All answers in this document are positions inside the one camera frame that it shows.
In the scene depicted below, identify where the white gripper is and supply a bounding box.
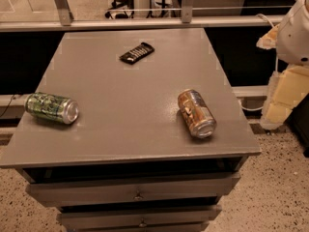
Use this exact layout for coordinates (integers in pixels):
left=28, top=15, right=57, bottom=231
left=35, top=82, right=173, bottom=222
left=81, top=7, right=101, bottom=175
left=256, top=0, right=309, bottom=131

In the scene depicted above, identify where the orange soda can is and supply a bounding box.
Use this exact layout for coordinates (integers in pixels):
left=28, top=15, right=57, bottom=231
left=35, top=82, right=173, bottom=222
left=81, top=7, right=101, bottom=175
left=178, top=89, right=216, bottom=138

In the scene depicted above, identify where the black office chair base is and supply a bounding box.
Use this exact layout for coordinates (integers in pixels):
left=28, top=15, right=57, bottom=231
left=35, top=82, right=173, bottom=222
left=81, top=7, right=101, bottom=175
left=105, top=0, right=134, bottom=19

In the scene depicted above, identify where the metal railing frame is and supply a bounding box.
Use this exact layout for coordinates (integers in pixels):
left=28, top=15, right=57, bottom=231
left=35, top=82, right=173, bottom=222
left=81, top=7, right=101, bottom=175
left=0, top=0, right=296, bottom=32

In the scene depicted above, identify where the grey drawer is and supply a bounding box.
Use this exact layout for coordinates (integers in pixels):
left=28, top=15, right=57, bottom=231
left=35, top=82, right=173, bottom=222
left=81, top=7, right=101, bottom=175
left=57, top=205, right=221, bottom=230
left=26, top=172, right=240, bottom=207

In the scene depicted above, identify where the black rxbar chocolate bar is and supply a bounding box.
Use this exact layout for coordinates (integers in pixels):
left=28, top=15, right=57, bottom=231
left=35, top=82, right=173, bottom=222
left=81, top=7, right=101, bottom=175
left=120, top=43, right=155, bottom=65

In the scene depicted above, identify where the white cable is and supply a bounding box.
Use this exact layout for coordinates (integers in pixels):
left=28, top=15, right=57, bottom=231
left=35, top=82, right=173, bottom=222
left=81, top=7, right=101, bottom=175
left=255, top=13, right=280, bottom=79

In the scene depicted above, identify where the green soda can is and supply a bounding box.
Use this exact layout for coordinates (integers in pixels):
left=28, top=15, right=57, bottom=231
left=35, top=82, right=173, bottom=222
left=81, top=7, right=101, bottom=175
left=24, top=92, right=79, bottom=125

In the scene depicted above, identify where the top grey drawer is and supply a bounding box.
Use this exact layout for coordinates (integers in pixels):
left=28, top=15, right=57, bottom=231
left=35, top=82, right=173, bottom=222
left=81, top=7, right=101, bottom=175
left=26, top=172, right=240, bottom=207

